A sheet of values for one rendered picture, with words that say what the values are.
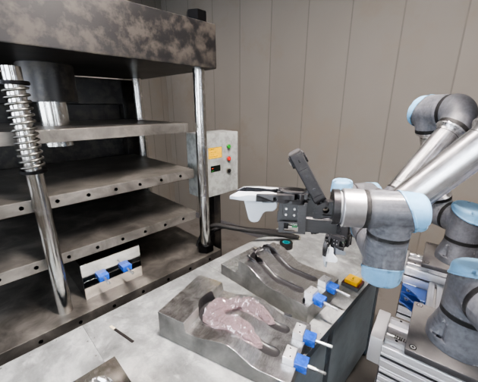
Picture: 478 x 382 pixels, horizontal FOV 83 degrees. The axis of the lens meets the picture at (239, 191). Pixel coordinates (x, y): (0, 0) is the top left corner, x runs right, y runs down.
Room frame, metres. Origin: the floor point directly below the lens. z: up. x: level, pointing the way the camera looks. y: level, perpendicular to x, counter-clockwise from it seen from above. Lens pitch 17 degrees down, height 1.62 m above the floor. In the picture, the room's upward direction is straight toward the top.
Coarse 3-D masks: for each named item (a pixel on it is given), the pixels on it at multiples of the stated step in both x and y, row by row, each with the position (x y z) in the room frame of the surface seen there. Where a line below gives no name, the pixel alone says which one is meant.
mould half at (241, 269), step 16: (240, 256) 1.28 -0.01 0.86; (272, 256) 1.18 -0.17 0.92; (288, 256) 1.21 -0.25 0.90; (224, 272) 1.20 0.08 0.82; (240, 272) 1.12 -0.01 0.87; (256, 272) 1.06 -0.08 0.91; (288, 272) 1.10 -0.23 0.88; (304, 272) 1.10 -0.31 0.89; (320, 272) 1.09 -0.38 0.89; (256, 288) 1.04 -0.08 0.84; (272, 288) 0.99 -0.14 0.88; (288, 288) 0.98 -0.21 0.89; (304, 288) 0.98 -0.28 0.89; (320, 288) 0.98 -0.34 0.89; (272, 304) 0.98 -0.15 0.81; (288, 304) 0.92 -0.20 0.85; (304, 304) 0.88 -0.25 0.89; (304, 320) 0.87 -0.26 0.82
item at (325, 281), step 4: (324, 276) 1.02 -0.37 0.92; (320, 280) 0.99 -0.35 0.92; (324, 280) 1.00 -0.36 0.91; (328, 280) 0.99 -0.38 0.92; (320, 284) 0.99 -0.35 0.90; (324, 284) 0.98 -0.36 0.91; (328, 284) 0.98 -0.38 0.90; (332, 284) 0.98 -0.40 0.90; (336, 284) 0.98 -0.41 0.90; (328, 288) 0.97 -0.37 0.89; (332, 288) 0.96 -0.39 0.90; (336, 288) 0.96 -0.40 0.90; (332, 292) 0.96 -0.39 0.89; (336, 292) 0.96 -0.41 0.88; (340, 292) 0.95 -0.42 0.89; (348, 296) 0.93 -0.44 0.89
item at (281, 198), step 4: (256, 196) 0.49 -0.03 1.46; (260, 196) 0.49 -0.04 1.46; (264, 196) 0.48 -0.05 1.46; (268, 196) 0.48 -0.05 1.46; (272, 196) 0.48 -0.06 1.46; (276, 196) 0.48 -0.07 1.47; (280, 196) 0.48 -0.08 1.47; (284, 196) 0.48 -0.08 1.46; (288, 196) 0.48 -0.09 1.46; (292, 196) 0.48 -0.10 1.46; (296, 196) 0.50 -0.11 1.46; (256, 200) 0.49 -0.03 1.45; (260, 200) 0.49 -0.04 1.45; (264, 200) 0.49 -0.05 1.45; (268, 200) 0.49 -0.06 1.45; (272, 200) 0.48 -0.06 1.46; (276, 200) 0.48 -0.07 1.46; (280, 200) 0.48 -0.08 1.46; (284, 200) 0.48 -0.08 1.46
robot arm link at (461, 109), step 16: (448, 96) 0.98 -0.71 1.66; (464, 96) 0.95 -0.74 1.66; (448, 112) 0.93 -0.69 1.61; (464, 112) 0.90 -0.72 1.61; (448, 128) 0.90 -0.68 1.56; (464, 128) 0.88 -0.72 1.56; (432, 144) 0.90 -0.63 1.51; (448, 144) 0.88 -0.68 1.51; (416, 160) 0.89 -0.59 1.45; (400, 176) 0.89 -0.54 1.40
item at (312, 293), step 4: (308, 288) 0.94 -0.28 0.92; (312, 288) 0.94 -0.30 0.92; (316, 288) 0.94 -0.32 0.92; (304, 292) 0.93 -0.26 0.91; (308, 292) 0.92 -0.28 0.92; (312, 292) 0.92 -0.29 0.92; (316, 292) 0.92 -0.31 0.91; (304, 296) 0.92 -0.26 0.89; (308, 296) 0.91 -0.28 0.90; (312, 296) 0.90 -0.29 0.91; (316, 296) 0.91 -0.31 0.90; (320, 296) 0.91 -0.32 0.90; (324, 296) 0.91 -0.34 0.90; (312, 300) 0.90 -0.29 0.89; (316, 300) 0.89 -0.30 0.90; (320, 300) 0.89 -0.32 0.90; (324, 300) 0.89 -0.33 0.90; (316, 304) 0.89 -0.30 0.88; (320, 304) 0.88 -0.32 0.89; (324, 304) 0.88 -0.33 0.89; (328, 304) 0.88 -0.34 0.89; (336, 308) 0.85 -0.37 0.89
